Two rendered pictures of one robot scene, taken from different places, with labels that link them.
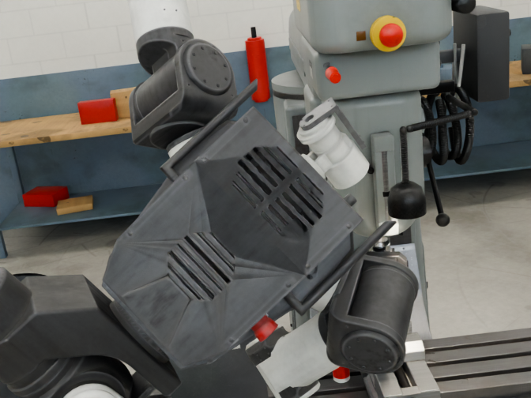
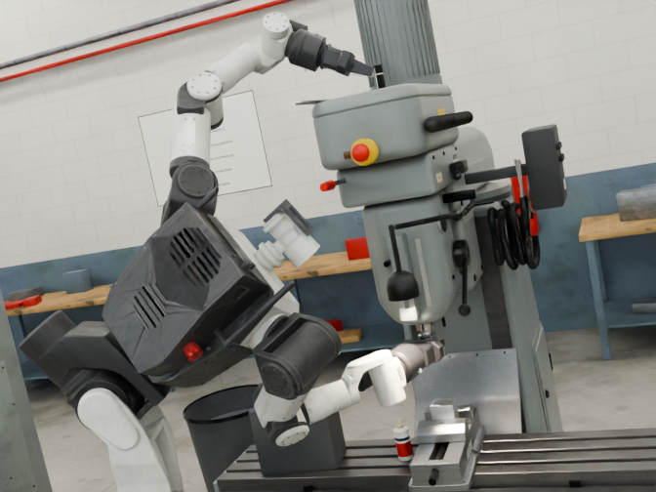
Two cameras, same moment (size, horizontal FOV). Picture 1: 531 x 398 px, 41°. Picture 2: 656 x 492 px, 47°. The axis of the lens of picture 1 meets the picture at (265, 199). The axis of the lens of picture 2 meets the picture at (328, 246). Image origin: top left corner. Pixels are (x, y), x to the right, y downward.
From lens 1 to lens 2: 86 cm
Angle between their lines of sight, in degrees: 24
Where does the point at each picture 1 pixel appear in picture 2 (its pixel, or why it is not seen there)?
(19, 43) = (303, 188)
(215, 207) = (158, 266)
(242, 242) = (171, 290)
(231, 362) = not seen: hidden behind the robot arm
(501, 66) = (551, 177)
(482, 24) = (527, 141)
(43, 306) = (73, 333)
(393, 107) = (406, 212)
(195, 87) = (181, 193)
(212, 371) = not seen: hidden behind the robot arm
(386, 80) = (390, 189)
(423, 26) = (393, 144)
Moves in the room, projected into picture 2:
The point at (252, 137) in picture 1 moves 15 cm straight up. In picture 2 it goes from (184, 222) to (166, 143)
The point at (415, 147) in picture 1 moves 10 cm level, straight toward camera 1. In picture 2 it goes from (430, 245) to (412, 255)
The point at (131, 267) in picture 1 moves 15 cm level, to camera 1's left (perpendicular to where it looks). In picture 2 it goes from (115, 307) to (55, 314)
